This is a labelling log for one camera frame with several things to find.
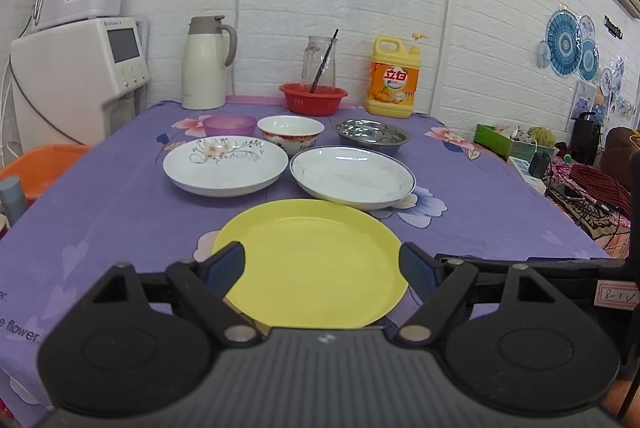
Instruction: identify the red plastic basket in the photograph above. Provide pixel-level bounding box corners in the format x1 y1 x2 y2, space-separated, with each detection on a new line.
279 83 348 116

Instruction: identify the black power adapter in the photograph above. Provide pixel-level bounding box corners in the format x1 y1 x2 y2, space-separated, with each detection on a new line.
528 151 550 179

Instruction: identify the yellow detergent bottle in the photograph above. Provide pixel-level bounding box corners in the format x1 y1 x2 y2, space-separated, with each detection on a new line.
364 33 427 118

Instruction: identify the red woven mat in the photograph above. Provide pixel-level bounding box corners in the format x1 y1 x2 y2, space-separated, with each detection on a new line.
570 163 632 219

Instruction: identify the brown bag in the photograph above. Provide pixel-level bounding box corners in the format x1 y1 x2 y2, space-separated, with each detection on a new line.
600 127 639 187

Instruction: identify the white thermos jug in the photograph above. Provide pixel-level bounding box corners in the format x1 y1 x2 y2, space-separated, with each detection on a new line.
181 16 238 110

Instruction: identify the white plate blue rim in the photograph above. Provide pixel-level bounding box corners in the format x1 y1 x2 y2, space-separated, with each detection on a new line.
288 147 416 211

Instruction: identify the purple plastic bowl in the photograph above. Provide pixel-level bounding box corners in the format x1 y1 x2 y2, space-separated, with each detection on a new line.
202 114 257 137

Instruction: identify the orange plastic stool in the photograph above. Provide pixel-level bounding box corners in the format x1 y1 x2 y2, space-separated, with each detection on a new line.
1 144 91 204

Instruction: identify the yellow plastic plate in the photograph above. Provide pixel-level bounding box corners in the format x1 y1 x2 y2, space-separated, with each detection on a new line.
214 199 408 328

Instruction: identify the purple floral tablecloth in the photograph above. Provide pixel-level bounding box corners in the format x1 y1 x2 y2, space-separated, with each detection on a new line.
1 101 603 427

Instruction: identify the black straw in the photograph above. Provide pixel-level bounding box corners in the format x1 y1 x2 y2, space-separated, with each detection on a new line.
310 29 340 94

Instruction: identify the white bowl red pattern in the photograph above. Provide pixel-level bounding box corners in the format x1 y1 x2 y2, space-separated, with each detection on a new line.
257 115 324 157

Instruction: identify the white countertop appliance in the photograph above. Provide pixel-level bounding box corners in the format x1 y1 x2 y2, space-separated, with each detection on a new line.
10 17 151 152

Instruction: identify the stainless steel bowl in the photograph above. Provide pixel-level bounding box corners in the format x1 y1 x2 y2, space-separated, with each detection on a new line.
333 118 409 156

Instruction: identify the white floral plate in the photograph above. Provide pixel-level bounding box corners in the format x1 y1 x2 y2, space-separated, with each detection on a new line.
163 136 288 197

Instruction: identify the green box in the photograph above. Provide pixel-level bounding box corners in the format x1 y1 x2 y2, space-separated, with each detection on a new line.
474 124 555 162

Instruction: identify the blue fan wall decoration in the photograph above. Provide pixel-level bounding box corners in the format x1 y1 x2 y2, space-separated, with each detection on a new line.
537 9 600 83

